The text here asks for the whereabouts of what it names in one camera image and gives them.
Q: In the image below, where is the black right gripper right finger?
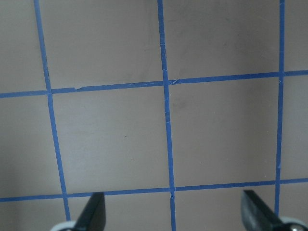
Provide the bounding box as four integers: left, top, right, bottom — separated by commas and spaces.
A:
241, 190, 289, 231

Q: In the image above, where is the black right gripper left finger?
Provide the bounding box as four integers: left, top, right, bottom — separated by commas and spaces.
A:
73, 192, 106, 231

